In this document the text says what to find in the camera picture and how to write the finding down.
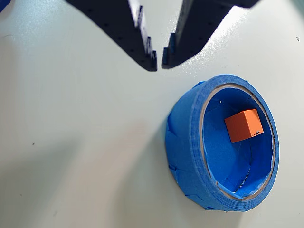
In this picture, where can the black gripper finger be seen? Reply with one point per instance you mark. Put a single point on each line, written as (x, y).
(118, 26)
(199, 26)

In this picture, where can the orange cube block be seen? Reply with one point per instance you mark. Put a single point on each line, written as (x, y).
(242, 127)

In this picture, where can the blue tape roll bin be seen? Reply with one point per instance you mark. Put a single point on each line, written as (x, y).
(185, 142)

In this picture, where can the blue tape patch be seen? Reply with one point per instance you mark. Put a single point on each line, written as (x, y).
(2, 3)

